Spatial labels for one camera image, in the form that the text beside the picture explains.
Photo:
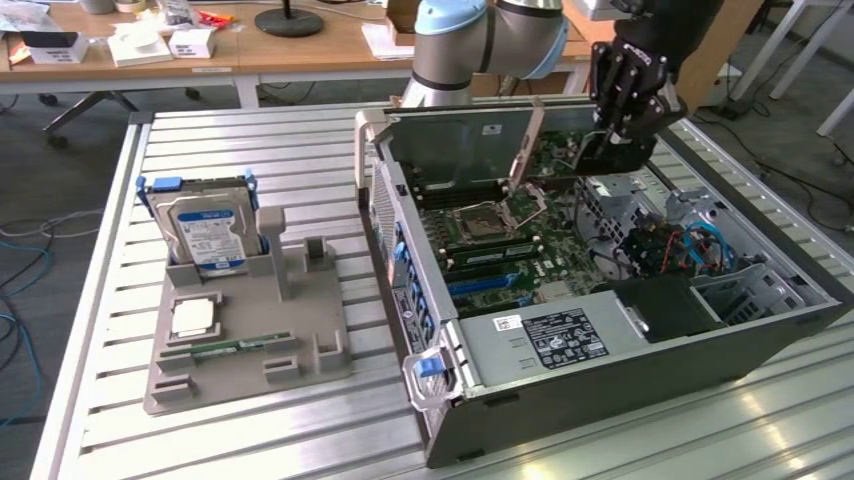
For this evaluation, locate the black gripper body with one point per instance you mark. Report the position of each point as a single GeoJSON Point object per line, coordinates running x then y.
{"type": "Point", "coordinates": [668, 40]}

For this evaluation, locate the graphics card with metal bracket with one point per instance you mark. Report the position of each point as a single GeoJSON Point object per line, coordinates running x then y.
{"type": "Point", "coordinates": [621, 162]}

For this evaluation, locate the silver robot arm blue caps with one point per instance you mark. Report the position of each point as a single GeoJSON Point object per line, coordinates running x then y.
{"type": "Point", "coordinates": [454, 55]}

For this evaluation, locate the wooden cabinet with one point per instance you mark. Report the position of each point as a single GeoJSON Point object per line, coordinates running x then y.
{"type": "Point", "coordinates": [700, 75]}

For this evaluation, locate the metal disk bay cage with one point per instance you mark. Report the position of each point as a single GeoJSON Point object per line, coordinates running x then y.
{"type": "Point", "coordinates": [748, 295]}
{"type": "Point", "coordinates": [615, 205]}

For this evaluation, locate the metal socket cover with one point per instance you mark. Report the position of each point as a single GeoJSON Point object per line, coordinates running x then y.
{"type": "Point", "coordinates": [530, 205]}

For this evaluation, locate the green motherboard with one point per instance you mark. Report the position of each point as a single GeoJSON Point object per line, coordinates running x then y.
{"type": "Point", "coordinates": [568, 260]}

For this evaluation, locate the CPU socket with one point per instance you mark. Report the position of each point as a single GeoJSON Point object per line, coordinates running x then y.
{"type": "Point", "coordinates": [477, 222]}

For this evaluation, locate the brown cardboard box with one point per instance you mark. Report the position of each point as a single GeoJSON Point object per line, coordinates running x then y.
{"type": "Point", "coordinates": [401, 12]}

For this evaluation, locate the white paper stack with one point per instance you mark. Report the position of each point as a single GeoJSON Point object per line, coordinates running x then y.
{"type": "Point", "coordinates": [384, 42]}

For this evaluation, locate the blue expansion slot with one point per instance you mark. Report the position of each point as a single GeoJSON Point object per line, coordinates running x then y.
{"type": "Point", "coordinates": [484, 284]}

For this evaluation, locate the wooden desk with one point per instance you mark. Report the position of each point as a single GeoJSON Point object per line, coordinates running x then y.
{"type": "Point", "coordinates": [301, 50]}

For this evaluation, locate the black lamp base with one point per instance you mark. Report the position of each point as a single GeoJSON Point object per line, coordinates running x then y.
{"type": "Point", "coordinates": [290, 22]}

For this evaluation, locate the grey power supply unit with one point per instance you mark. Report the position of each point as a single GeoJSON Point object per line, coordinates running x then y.
{"type": "Point", "coordinates": [494, 360]}

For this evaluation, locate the red packet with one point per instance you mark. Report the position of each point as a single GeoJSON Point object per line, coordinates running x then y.
{"type": "Point", "coordinates": [216, 19]}

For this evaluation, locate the black open PC case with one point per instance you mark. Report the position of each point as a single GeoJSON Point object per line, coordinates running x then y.
{"type": "Point", "coordinates": [601, 415]}

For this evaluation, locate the white box with printed label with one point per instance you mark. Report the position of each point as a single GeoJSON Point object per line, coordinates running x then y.
{"type": "Point", "coordinates": [190, 47]}

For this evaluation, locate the hard disk in blue carrier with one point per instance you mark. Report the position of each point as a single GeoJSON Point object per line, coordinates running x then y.
{"type": "Point", "coordinates": [204, 235]}

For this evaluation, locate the white box with round insert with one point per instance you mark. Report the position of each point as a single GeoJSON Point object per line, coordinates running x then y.
{"type": "Point", "coordinates": [137, 55]}

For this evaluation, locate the grey printed parts rack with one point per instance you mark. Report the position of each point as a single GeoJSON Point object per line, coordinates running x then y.
{"type": "Point", "coordinates": [254, 360]}

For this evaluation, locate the green RAM stick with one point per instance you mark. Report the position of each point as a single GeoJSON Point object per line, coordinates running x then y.
{"type": "Point", "coordinates": [228, 346]}

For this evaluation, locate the silver CPU chip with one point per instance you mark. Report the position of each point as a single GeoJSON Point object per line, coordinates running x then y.
{"type": "Point", "coordinates": [193, 317]}

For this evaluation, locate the grey cup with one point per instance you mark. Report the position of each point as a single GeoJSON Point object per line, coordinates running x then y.
{"type": "Point", "coordinates": [98, 6]}

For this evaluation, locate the black office chair base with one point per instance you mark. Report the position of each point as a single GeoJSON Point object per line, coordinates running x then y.
{"type": "Point", "coordinates": [81, 107]}

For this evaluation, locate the white box with black lid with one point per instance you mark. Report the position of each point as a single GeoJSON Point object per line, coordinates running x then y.
{"type": "Point", "coordinates": [57, 52]}

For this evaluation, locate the white desk frame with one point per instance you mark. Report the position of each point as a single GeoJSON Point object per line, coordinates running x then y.
{"type": "Point", "coordinates": [837, 112]}

